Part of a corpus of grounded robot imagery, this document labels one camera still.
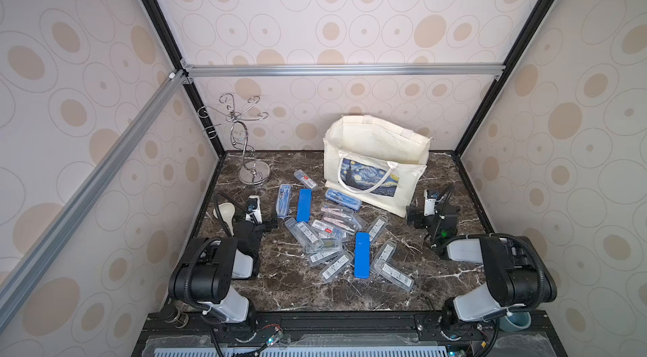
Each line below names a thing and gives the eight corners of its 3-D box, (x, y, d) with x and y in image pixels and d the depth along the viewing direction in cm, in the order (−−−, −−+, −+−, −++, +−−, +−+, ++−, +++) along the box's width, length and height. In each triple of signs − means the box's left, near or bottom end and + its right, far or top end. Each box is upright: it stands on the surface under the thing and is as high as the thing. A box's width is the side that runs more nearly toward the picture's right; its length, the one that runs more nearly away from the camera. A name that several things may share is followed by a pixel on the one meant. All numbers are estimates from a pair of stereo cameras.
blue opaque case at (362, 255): (352, 277, 85) (353, 275, 83) (354, 234, 95) (355, 231, 93) (369, 279, 85) (370, 276, 82) (369, 236, 95) (370, 233, 92)
